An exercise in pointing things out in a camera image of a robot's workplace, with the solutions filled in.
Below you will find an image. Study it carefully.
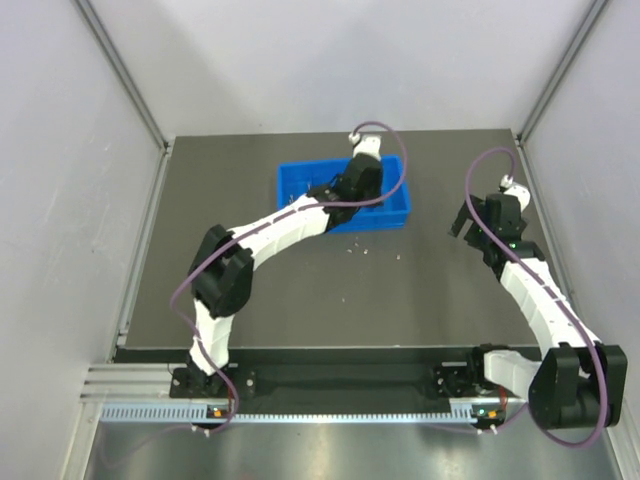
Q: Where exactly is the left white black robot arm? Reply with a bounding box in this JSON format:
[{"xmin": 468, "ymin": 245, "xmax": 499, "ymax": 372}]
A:
[{"xmin": 189, "ymin": 134, "xmax": 383, "ymax": 384}]

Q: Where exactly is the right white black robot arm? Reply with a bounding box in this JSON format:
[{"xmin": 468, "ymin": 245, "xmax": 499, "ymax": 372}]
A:
[{"xmin": 450, "ymin": 176, "xmax": 628, "ymax": 430}]

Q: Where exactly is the blue plastic divided bin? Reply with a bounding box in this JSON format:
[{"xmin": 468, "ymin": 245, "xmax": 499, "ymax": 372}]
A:
[{"xmin": 276, "ymin": 155, "xmax": 411, "ymax": 233}]

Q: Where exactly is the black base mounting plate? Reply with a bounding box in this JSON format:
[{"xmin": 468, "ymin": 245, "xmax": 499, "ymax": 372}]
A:
[{"xmin": 169, "ymin": 347, "xmax": 506, "ymax": 401}]

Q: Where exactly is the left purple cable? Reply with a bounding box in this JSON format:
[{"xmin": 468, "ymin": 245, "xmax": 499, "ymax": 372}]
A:
[{"xmin": 97, "ymin": 121, "xmax": 409, "ymax": 469}]

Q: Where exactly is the grey slotted cable duct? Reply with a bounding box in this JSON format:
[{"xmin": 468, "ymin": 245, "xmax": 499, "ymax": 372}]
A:
[{"xmin": 100, "ymin": 402, "xmax": 504, "ymax": 425}]

